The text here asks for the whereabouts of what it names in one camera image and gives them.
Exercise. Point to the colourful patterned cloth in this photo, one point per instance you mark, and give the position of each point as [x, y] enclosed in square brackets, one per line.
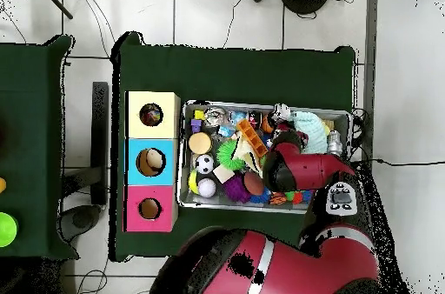
[151, 114]

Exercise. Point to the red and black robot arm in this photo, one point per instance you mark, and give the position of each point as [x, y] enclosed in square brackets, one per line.
[313, 168]

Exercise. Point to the wooden box with three holes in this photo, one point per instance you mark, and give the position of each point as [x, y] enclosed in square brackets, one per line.
[153, 134]

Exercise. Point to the green spiky ball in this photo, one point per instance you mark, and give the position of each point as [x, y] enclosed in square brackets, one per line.
[227, 155]

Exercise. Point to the tan round sponge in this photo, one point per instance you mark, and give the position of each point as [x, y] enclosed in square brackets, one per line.
[200, 143]

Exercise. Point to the black and white soccer ball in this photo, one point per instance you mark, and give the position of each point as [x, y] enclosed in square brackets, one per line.
[204, 164]

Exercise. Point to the orange ice cube tray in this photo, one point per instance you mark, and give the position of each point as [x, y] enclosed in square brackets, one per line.
[252, 137]

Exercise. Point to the white baseball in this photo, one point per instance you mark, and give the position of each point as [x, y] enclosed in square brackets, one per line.
[207, 188]

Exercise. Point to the orange toy basketball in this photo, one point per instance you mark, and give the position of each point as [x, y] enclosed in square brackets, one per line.
[267, 126]

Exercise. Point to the brown toy football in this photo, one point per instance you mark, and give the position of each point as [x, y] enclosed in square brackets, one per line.
[253, 183]

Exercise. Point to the dark green table cloth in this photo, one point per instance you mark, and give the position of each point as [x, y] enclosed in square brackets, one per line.
[243, 74]
[31, 99]

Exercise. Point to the mint knitted cloth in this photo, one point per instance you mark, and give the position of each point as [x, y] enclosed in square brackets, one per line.
[313, 130]

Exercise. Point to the silver toy robot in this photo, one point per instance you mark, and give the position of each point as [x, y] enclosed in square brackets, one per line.
[334, 144]

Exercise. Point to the black rod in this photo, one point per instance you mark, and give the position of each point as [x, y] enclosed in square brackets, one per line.
[55, 1]

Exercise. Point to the small orange object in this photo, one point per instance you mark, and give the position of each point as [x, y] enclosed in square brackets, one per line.
[2, 185]

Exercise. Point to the green bowl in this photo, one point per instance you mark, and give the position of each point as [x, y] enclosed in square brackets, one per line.
[7, 229]

